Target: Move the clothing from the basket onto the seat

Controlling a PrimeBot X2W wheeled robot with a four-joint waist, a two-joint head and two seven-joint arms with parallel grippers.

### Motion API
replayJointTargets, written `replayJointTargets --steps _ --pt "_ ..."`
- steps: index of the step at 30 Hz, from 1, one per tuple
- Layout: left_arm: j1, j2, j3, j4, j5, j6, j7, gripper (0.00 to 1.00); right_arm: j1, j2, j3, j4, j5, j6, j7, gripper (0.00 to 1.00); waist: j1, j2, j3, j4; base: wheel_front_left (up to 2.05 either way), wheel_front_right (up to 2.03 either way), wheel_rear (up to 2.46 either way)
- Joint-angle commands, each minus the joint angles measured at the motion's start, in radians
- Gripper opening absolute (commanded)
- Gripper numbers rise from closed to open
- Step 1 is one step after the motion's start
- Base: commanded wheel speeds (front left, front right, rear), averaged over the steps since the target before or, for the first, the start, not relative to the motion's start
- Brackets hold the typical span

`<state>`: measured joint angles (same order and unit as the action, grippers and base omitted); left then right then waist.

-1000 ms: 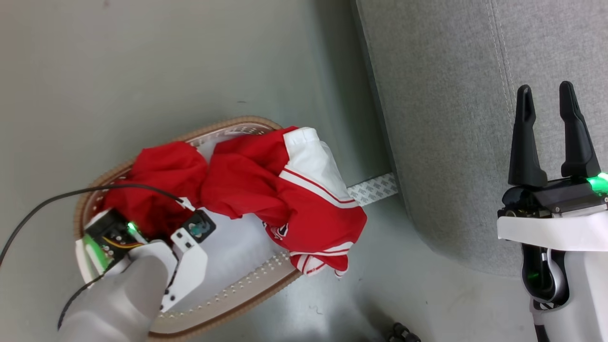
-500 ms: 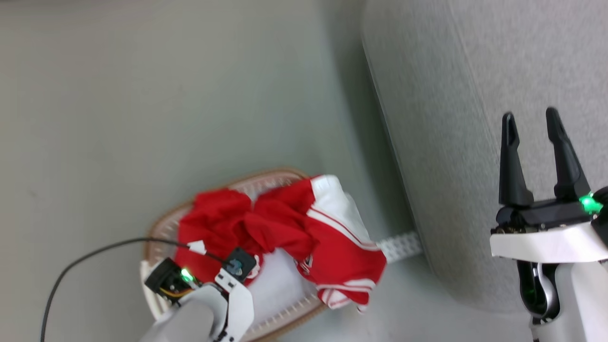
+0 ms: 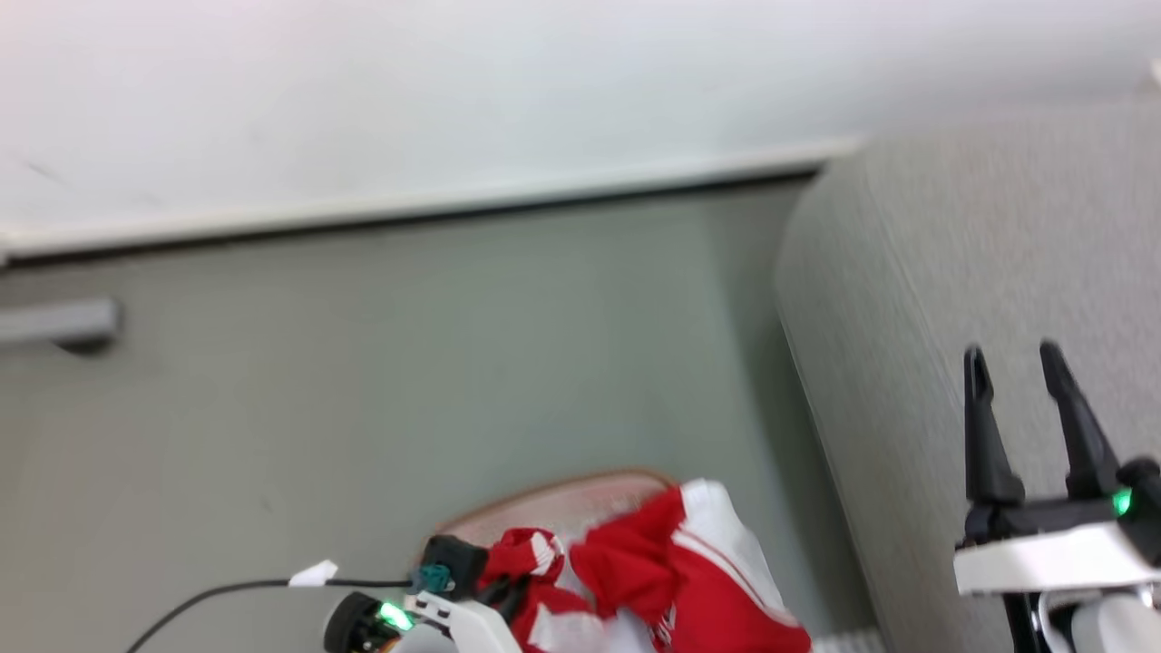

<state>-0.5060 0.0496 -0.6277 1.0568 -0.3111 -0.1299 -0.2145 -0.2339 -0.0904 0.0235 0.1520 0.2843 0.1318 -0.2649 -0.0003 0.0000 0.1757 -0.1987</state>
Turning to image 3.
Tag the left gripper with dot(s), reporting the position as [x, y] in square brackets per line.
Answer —
[453, 626]

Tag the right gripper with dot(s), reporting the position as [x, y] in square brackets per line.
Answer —
[1052, 549]

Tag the red and white garment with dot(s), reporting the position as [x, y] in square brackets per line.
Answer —
[689, 580]

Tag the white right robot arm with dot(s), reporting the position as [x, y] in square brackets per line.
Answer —
[1120, 626]

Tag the cream laundry basket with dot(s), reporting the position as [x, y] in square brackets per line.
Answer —
[562, 508]

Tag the grey fabric sofa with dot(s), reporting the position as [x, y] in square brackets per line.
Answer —
[961, 272]

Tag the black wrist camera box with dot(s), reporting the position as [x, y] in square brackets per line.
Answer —
[458, 560]

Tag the white wall baseboard strip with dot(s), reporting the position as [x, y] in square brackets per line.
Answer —
[408, 210]

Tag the grey metal frame leg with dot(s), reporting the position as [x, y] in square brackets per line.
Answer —
[54, 322]

